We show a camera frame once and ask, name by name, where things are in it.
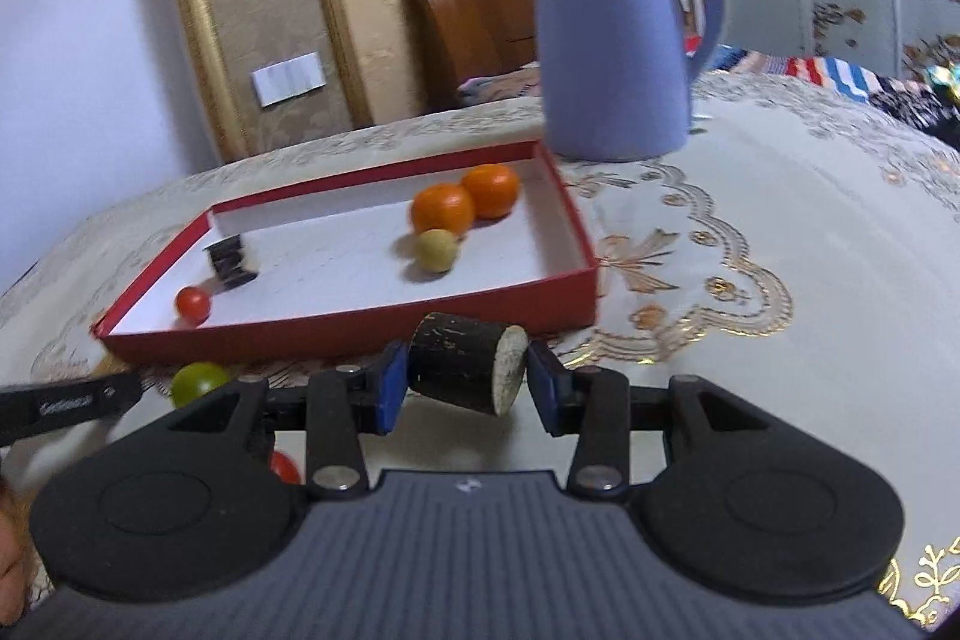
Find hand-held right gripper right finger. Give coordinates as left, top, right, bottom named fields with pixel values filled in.
left=527, top=340, right=777, bottom=500

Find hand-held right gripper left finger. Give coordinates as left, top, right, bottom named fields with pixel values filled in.
left=171, top=340, right=412, bottom=502

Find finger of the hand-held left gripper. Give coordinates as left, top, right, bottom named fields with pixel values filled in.
left=0, top=370, right=145, bottom=447

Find red shallow cardboard box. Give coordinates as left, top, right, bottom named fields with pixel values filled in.
left=91, top=141, right=601, bottom=365

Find yellow-green round fruit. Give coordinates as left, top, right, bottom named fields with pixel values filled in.
left=416, top=229, right=458, bottom=274

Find large orange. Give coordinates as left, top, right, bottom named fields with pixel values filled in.
left=410, top=182, right=477, bottom=240

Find green round fruit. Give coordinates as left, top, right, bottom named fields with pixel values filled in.
left=171, top=362, right=232, bottom=408

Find small orange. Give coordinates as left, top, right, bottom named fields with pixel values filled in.
left=461, top=164, right=521, bottom=219

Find cream embroidered tablecloth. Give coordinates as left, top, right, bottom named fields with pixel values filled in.
left=0, top=74, right=960, bottom=633

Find patterned pillow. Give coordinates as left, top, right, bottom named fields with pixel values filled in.
left=457, top=61, right=545, bottom=107

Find blue electric kettle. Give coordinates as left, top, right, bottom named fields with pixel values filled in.
left=510, top=0, right=728, bottom=163

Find wooden headboard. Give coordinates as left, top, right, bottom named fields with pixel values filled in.
left=401, top=0, right=710, bottom=112

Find striped colourful blanket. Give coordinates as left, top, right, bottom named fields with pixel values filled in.
left=709, top=36, right=960, bottom=146

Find white wall switch panel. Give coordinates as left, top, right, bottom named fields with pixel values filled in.
left=251, top=53, right=326, bottom=107

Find gold wall moulding frame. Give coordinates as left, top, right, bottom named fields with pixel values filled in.
left=154, top=0, right=376, bottom=161

